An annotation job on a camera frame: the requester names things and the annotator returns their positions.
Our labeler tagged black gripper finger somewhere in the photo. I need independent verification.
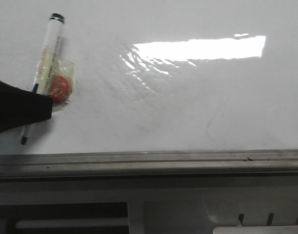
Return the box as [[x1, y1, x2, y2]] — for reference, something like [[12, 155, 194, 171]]
[[0, 81, 53, 133]]

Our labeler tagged white whiteboard marker pen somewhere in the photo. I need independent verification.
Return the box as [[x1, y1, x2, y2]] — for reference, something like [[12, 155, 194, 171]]
[[20, 13, 65, 145]]

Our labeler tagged grey aluminium whiteboard frame rail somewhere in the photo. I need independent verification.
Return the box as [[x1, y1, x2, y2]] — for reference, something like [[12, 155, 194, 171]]
[[0, 149, 298, 179]]

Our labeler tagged white whiteboard surface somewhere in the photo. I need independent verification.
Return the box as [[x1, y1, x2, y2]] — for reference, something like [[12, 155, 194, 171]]
[[0, 0, 298, 155]]

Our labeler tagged white plastic accessory tray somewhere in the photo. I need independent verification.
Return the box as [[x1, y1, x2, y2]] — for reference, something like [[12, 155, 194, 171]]
[[0, 176, 298, 234]]

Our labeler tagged red round magnet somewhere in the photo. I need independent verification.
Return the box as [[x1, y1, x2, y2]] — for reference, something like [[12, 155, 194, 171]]
[[48, 75, 69, 103]]

